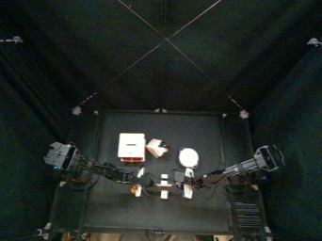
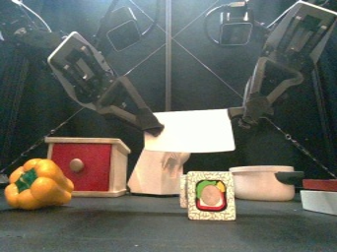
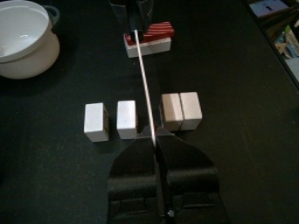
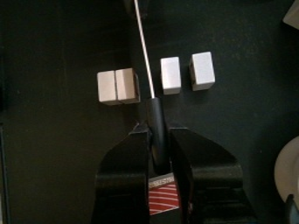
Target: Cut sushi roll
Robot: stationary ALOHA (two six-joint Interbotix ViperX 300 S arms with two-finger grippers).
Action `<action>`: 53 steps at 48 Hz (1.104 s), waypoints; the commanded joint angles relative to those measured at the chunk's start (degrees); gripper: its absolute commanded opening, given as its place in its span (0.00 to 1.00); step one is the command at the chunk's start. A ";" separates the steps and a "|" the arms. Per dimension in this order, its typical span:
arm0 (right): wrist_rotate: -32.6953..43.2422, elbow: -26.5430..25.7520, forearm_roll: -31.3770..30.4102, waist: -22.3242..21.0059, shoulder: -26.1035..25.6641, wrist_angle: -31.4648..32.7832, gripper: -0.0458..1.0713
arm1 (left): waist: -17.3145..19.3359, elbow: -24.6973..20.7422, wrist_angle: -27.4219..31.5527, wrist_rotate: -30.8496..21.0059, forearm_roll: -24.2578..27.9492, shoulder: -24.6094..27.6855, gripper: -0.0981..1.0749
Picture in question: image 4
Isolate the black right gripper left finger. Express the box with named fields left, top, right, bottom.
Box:
left=89, top=122, right=152, bottom=224

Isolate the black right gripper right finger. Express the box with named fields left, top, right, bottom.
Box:
left=169, top=122, right=259, bottom=224

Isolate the black-handled toy knife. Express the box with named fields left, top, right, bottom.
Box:
left=133, top=0, right=173, bottom=176

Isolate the white sushi roll piece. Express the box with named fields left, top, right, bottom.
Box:
left=160, top=56, right=182, bottom=95
left=96, top=70, right=118, bottom=106
left=188, top=51, right=216, bottom=92
left=114, top=67, right=141, bottom=105

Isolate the red white striped label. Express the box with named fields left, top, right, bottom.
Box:
left=146, top=172, right=181, bottom=216

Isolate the white round plate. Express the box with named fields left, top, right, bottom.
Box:
left=273, top=136, right=299, bottom=205

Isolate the white object at table corner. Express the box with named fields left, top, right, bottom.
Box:
left=281, top=0, right=299, bottom=31

